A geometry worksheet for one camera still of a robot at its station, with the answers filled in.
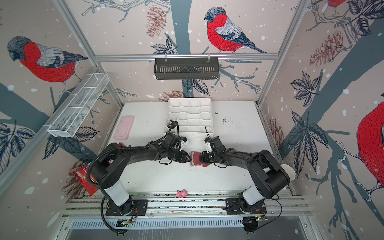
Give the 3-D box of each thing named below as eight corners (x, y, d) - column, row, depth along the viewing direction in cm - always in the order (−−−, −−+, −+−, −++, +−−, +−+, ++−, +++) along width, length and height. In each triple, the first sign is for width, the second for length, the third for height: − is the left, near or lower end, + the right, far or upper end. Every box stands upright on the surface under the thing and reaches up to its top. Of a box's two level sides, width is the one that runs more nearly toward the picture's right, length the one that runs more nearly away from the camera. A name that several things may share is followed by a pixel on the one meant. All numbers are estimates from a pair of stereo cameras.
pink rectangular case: (114, 140, 102) (112, 138, 100) (123, 118, 115) (122, 115, 113) (127, 140, 102) (125, 138, 100) (135, 118, 115) (133, 115, 113)
